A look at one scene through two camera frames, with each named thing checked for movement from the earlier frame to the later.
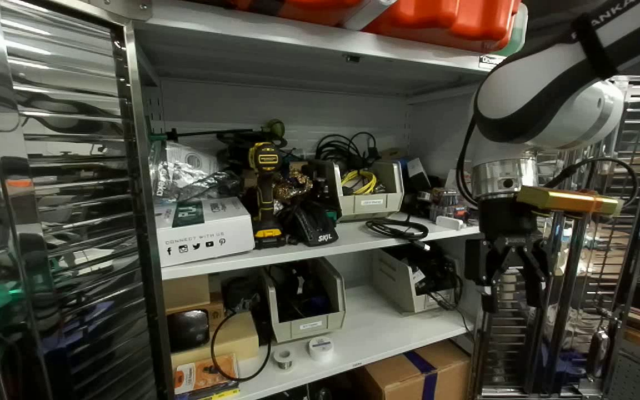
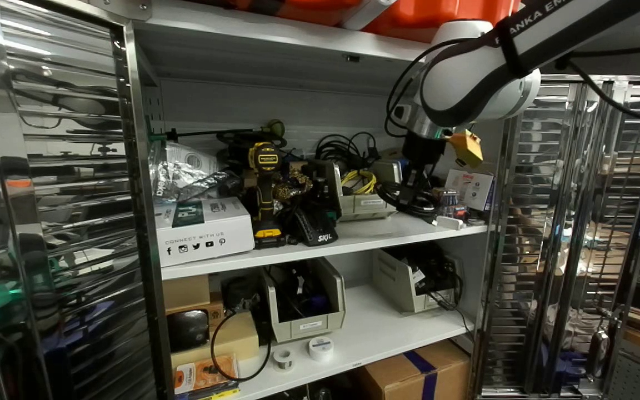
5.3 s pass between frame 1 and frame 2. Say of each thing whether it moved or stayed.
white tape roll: stayed
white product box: stayed
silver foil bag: stayed
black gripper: moved
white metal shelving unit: stayed
